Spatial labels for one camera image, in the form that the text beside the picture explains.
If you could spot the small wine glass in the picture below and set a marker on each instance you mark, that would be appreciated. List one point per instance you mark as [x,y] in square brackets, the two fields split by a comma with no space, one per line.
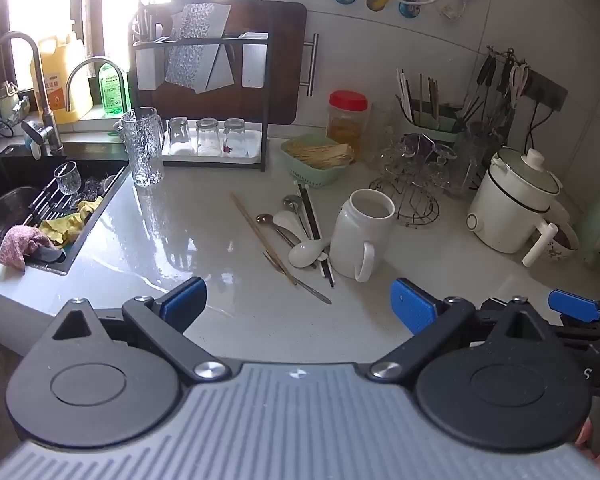
[67,180]

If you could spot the sink drain rack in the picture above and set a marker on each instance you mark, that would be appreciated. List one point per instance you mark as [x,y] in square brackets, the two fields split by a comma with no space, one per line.
[45,200]

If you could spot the tall steel faucet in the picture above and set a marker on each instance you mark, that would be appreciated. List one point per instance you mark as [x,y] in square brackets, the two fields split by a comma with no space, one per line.
[40,90]

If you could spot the black power strip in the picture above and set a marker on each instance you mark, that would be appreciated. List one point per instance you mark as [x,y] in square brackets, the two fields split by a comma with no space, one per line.
[549,91]

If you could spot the clear glass cup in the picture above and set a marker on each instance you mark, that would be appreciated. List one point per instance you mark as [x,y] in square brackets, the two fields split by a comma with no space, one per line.
[208,136]
[234,135]
[178,135]

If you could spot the black kitchen sink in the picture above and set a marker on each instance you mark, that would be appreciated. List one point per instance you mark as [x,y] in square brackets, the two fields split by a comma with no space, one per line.
[10,170]

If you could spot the textured glass mug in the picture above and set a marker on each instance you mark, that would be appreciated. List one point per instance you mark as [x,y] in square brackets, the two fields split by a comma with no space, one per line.
[142,150]

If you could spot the small pump bottle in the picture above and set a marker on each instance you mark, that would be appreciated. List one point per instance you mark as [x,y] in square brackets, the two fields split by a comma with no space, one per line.
[12,105]

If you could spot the green plastic bottle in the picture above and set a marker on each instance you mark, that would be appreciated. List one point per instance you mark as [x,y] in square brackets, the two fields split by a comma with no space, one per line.
[112,92]

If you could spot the dark wooden cutting board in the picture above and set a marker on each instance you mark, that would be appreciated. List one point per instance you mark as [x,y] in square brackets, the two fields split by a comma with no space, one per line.
[285,60]

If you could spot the white utensil holder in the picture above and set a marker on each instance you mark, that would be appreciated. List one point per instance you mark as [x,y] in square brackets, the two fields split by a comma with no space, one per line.
[150,70]
[255,65]

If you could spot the purple lid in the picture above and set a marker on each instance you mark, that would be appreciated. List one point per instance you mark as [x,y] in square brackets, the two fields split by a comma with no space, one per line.
[419,141]

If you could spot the steel pot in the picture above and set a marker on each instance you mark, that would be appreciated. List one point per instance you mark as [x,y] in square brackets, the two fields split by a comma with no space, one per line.
[0,215]

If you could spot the green plastic basket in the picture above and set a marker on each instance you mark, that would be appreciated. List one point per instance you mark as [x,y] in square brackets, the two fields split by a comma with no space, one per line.
[310,176]

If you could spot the copper spoon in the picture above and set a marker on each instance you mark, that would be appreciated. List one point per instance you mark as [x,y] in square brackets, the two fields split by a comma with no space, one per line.
[264,219]

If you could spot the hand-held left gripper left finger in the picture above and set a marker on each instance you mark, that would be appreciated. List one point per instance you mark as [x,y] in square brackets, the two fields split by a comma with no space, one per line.
[187,302]

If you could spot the textured glass tumbler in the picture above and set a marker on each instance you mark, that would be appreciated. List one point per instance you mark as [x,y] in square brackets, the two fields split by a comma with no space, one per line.
[379,135]

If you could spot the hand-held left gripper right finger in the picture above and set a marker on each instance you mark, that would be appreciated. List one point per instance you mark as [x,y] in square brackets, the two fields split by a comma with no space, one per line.
[412,307]

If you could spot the red-lid plastic jar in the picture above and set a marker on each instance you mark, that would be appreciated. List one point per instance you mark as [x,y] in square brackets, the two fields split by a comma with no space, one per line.
[347,120]

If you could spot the white drip tray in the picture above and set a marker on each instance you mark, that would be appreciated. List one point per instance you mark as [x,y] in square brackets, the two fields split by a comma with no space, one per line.
[252,152]

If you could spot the row of hanging kitchen tools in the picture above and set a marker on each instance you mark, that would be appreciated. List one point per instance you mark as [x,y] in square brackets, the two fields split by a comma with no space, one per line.
[504,75]

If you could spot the wooden chopstick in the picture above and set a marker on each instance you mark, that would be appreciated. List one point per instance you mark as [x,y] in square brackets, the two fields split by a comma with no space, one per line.
[262,237]

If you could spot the yellow cloth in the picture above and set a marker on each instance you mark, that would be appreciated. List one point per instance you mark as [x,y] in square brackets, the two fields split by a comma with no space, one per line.
[62,225]

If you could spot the floral ceramic bowl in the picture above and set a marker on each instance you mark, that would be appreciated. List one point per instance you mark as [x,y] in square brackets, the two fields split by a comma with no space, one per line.
[562,252]

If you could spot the small steel faucet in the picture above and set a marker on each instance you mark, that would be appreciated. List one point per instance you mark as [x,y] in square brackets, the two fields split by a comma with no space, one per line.
[87,62]

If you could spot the silver patterned cutting board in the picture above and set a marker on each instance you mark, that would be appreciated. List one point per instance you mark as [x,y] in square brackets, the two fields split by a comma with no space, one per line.
[190,55]

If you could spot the white ceramic mug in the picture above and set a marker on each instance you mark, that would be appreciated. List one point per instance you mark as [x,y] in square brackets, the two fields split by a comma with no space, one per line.
[352,240]

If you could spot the yellow plastic jug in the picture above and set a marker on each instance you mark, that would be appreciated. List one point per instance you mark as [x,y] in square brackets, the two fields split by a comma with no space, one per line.
[60,85]

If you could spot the crystal stem glass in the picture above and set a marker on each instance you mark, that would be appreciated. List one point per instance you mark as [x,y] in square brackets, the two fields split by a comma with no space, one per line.
[442,162]
[404,160]

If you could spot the tall ribbed glass mug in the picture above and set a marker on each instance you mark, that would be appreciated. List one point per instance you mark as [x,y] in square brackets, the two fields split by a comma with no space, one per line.
[467,165]

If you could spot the white ceramic soup spoon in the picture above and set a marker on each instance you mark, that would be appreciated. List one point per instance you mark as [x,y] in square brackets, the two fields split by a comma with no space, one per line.
[286,219]
[306,253]

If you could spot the pink cloth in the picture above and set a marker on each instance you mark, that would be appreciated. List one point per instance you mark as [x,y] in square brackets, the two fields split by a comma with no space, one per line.
[17,245]

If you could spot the white electric cooking pot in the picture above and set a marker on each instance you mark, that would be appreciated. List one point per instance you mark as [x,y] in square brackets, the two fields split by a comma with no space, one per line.
[504,210]

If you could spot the dried noodles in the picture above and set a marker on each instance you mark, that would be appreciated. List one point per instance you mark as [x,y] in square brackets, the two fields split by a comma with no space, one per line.
[320,155]

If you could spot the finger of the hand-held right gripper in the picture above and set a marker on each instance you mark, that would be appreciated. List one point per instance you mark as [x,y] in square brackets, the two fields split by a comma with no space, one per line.
[574,306]

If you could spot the person's right hand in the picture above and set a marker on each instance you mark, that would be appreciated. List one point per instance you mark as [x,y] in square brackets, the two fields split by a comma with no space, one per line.
[585,437]

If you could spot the black metal dish rack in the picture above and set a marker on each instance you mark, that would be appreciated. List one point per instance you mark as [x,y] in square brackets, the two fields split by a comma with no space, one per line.
[266,110]

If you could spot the bunch of assorted chopsticks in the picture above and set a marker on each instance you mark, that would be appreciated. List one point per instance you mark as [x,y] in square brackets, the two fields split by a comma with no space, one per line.
[404,90]

